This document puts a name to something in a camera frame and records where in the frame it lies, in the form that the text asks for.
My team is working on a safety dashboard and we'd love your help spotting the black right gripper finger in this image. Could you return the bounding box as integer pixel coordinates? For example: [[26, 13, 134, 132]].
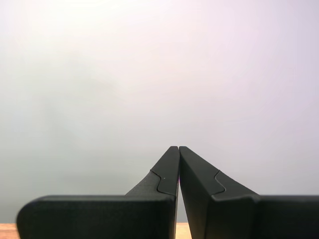
[[178, 145, 319, 239], [16, 145, 179, 239]]

